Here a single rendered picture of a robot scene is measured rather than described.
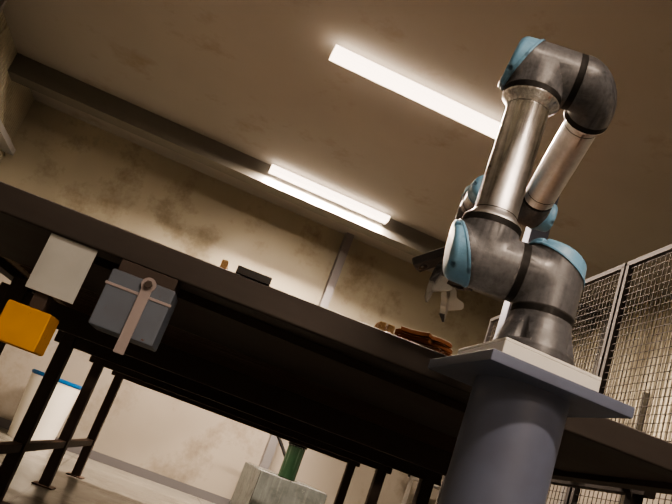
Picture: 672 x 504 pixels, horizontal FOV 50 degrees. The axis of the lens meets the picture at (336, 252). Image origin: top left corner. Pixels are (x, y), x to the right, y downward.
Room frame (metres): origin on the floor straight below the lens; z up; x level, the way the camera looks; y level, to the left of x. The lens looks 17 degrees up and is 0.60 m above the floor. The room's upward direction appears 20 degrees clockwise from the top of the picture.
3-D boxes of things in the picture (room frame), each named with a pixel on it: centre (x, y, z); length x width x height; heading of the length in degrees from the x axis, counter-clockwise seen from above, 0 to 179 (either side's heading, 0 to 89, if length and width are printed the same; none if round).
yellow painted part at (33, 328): (1.47, 0.52, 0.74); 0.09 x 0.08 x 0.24; 94
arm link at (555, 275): (1.28, -0.39, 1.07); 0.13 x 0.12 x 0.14; 86
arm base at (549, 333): (1.27, -0.40, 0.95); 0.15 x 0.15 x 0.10
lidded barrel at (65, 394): (6.74, 1.94, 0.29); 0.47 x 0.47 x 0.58
